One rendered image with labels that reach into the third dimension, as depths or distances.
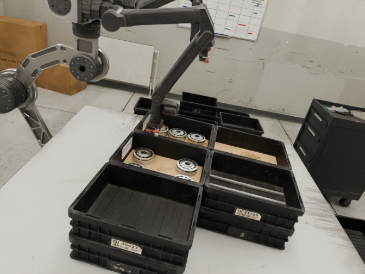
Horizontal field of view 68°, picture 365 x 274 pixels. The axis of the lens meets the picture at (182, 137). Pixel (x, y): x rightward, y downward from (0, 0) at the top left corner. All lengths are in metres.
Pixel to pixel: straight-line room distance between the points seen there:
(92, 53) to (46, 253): 0.95
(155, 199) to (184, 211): 0.13
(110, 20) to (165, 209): 0.77
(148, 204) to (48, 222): 0.39
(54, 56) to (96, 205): 0.94
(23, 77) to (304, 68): 3.84
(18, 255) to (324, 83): 4.47
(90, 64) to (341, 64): 3.98
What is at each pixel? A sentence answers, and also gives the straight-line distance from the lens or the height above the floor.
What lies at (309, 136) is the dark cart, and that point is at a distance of 2.86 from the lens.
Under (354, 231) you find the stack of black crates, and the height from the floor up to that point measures 0.27.
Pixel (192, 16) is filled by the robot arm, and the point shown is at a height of 1.50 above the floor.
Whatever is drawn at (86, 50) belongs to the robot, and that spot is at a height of 1.22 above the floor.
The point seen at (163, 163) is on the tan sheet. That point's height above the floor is 0.83.
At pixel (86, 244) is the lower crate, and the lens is 1.00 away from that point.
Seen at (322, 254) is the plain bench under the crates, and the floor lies 0.70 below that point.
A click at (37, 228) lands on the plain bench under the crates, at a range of 1.22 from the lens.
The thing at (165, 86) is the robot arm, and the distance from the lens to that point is 1.28.
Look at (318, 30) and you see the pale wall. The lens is 4.59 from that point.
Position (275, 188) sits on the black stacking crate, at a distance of 1.41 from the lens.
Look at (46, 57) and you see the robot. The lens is 1.74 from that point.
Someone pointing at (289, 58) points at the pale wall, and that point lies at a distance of 4.53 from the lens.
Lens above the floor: 1.58
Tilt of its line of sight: 28 degrees down
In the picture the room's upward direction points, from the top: 12 degrees clockwise
